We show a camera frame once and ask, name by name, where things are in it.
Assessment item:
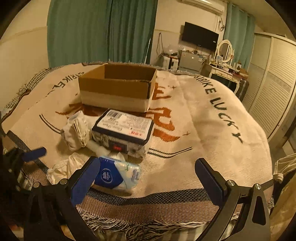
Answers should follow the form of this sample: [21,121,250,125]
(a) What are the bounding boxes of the white socks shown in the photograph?
[61,110,91,152]

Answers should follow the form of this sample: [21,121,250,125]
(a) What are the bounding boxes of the black white tissue pack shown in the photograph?
[92,109,154,160]

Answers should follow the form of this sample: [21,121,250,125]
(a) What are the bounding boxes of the white crumpled cloth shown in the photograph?
[46,153,85,185]

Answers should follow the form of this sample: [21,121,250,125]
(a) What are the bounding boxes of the checkered bed sheet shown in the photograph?
[2,67,58,110]

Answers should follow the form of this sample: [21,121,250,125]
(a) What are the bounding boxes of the blue white tissue pack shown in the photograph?
[94,157,142,193]

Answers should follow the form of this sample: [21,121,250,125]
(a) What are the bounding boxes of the beige blanket with lettering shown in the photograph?
[3,64,273,240]

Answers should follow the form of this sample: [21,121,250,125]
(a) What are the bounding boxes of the open cardboard box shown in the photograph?
[78,63,157,113]

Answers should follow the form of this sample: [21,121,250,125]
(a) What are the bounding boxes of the white louvred wardrobe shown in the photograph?
[242,33,295,140]

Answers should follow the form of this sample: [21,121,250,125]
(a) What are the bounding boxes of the green curtain left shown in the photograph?
[47,1,158,67]

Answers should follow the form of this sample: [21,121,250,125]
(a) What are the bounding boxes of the green curtain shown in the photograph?
[224,3,255,70]
[47,1,158,67]

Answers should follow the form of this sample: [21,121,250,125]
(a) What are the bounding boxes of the white dressing table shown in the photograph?
[200,63,249,95]

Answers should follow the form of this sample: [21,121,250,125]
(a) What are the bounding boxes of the grey mini fridge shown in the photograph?
[179,51,204,72]

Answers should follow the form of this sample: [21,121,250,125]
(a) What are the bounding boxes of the oval vanity mirror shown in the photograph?
[216,40,234,63]

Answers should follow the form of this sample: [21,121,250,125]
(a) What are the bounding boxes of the white drawer cabinet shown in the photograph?
[162,56,179,70]

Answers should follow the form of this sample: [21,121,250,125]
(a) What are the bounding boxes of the green curtain right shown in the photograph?
[224,3,255,70]

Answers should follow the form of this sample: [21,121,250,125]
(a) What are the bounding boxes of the white air conditioner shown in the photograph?
[181,0,225,15]

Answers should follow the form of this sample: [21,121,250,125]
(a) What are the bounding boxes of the black wall television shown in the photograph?
[182,22,219,51]

